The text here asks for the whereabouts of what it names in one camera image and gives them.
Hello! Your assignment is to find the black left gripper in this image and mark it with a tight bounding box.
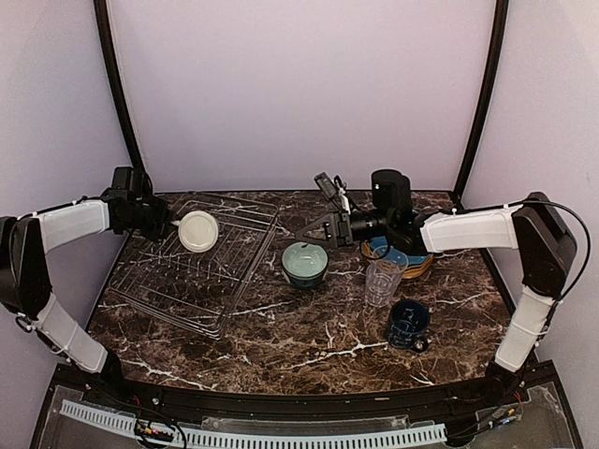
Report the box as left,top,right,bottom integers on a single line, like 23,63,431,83
124,194,181,242

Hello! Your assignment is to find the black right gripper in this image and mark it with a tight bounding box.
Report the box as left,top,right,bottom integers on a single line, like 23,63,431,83
296,208,394,249

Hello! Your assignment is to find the white ribbed ceramic mug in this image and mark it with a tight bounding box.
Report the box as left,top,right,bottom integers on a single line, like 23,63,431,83
178,210,219,253

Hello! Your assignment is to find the dark blue ceramic mug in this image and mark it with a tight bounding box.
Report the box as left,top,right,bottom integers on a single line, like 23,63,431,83
386,299,431,354

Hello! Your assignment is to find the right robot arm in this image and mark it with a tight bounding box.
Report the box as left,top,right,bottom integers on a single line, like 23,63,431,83
295,168,577,406

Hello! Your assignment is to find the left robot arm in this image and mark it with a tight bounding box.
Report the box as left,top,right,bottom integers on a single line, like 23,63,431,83
1,190,325,408

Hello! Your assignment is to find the green ribbed ceramic bowl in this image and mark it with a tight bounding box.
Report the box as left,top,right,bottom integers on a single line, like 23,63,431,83
282,242,329,289

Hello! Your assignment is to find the blue polka dot plate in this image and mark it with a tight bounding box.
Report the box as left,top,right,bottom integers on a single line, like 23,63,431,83
362,237,434,269

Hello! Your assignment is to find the clear plastic tumbler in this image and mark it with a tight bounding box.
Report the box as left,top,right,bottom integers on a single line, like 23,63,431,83
364,259,408,308

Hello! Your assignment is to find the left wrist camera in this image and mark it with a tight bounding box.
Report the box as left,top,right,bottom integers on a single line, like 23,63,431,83
109,167,153,200

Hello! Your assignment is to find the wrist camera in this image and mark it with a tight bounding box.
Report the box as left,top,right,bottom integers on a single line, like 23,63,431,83
314,172,351,212
109,167,153,200

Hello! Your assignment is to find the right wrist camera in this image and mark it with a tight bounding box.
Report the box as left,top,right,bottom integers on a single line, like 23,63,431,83
314,172,351,212

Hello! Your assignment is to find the wire dish rack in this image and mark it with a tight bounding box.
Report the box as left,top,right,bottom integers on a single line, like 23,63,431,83
107,192,279,340

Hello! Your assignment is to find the white slotted cable duct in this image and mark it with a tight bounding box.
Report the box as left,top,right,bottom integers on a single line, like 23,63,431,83
60,399,446,448

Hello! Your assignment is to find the black aluminium front rail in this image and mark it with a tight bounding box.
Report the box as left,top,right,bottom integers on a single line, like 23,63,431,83
39,362,557,422

